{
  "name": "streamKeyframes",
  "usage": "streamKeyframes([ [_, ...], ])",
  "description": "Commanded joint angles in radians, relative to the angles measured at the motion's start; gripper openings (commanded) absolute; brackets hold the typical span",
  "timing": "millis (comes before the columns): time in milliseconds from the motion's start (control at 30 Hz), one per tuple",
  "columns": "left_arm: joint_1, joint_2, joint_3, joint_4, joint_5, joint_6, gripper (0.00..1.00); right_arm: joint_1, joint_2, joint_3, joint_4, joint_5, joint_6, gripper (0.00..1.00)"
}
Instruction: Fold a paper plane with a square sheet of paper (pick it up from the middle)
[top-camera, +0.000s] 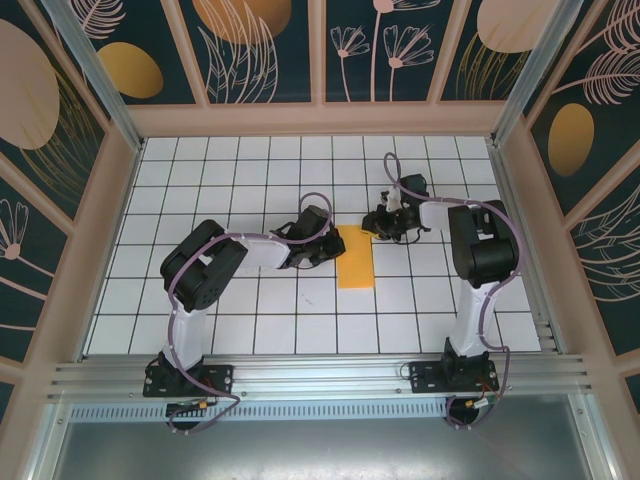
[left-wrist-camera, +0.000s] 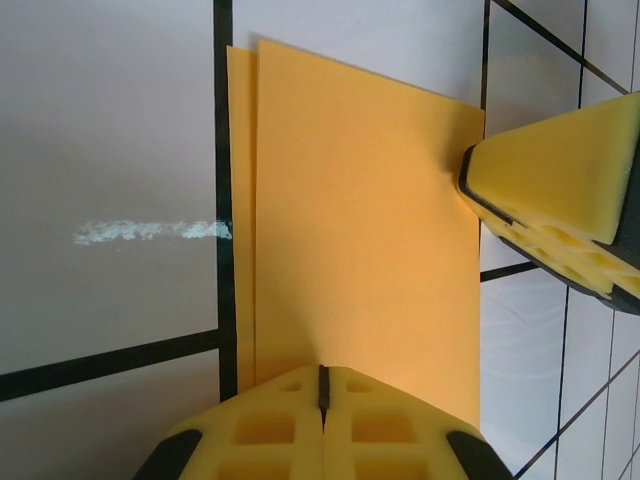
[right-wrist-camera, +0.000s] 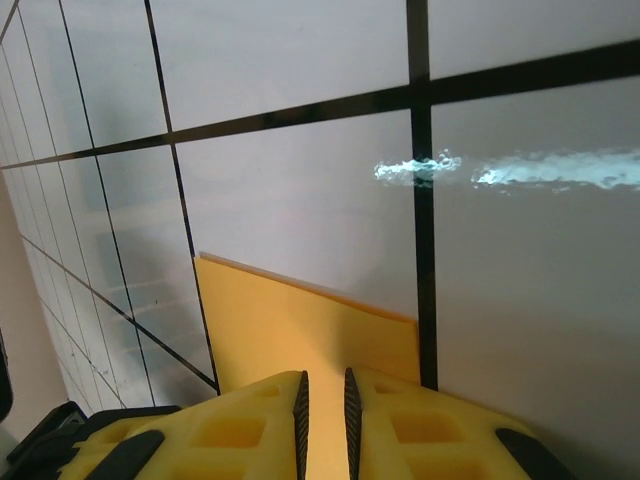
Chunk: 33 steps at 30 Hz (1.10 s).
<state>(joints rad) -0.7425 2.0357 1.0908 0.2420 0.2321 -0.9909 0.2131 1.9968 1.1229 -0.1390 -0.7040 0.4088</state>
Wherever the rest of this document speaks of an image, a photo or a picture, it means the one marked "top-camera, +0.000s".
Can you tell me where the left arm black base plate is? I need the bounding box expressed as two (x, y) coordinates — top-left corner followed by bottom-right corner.
(143, 363), (235, 399)

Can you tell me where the pink flowers wall panel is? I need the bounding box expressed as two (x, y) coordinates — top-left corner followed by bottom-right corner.
(322, 0), (454, 106)

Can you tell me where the long aluminium base rail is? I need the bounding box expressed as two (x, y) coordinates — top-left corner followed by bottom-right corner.
(47, 353), (594, 401)

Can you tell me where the pink circle gold stems panel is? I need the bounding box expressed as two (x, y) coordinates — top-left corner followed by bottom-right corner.
(437, 0), (549, 105)

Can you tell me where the gold oval wall panel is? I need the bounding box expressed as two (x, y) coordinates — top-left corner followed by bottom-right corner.
(64, 0), (209, 107)

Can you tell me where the yellow cloth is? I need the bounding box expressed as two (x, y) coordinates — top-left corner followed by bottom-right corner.
(335, 224), (375, 290)

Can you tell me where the slotted grey cable duct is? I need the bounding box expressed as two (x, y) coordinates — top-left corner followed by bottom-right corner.
(67, 403), (451, 422)

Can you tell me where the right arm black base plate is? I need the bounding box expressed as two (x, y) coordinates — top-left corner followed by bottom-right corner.
(408, 360), (500, 395)

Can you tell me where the single pink flower wall panel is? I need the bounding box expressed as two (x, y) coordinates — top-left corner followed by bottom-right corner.
(0, 167), (74, 369)

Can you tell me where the grey sheet metal tray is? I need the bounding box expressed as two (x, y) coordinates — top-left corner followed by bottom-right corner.
(27, 399), (619, 480)

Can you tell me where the gold oval pink feather panel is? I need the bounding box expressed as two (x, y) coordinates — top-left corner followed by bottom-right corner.
(522, 0), (640, 217)

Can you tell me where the pink leaf outlines wall panel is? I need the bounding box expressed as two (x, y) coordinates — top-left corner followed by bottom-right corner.
(564, 184), (640, 359)

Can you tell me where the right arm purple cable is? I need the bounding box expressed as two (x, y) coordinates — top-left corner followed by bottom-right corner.
(382, 152), (525, 432)

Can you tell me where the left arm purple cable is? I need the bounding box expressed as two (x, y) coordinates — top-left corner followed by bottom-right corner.
(166, 192), (335, 436)

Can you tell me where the aluminium side rail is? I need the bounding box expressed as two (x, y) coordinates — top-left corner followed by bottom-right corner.
(485, 138), (569, 357)

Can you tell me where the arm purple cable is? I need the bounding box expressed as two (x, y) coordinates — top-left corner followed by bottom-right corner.
(382, 152), (525, 432)
(166, 192), (335, 436)

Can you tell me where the aluminium corner post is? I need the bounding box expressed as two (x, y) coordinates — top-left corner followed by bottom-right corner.
(39, 0), (146, 154)
(489, 0), (586, 147)

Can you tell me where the large pink circle wall panel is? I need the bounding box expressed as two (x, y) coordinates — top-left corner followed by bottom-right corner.
(0, 0), (112, 227)

